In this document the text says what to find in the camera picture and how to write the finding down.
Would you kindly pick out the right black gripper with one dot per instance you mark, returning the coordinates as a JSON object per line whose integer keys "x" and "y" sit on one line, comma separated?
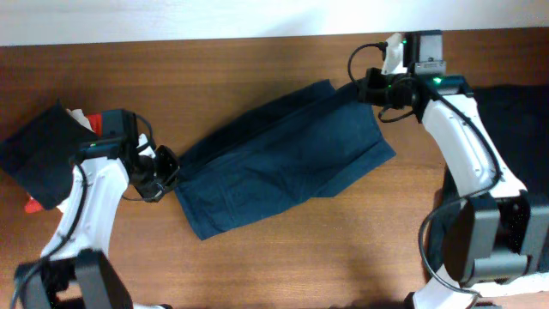
{"x": 371, "y": 87}

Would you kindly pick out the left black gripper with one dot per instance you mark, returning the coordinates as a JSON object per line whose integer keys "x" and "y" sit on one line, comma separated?
{"x": 171, "y": 166}

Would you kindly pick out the navy blue shorts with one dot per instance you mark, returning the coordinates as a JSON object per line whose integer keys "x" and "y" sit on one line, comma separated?
{"x": 311, "y": 143}

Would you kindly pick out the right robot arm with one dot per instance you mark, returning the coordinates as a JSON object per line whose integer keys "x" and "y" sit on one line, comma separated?
{"x": 495, "y": 244}

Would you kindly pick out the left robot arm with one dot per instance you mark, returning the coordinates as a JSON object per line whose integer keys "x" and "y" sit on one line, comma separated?
{"x": 73, "y": 270}

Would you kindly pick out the folded black garment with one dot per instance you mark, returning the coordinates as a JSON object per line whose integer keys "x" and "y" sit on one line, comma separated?
{"x": 37, "y": 156}

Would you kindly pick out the dark garment pile right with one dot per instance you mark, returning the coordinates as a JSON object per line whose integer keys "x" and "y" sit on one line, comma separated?
{"x": 516, "y": 119}

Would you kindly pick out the folded red garment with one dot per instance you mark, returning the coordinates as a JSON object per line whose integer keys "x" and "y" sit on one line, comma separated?
{"x": 32, "y": 205}

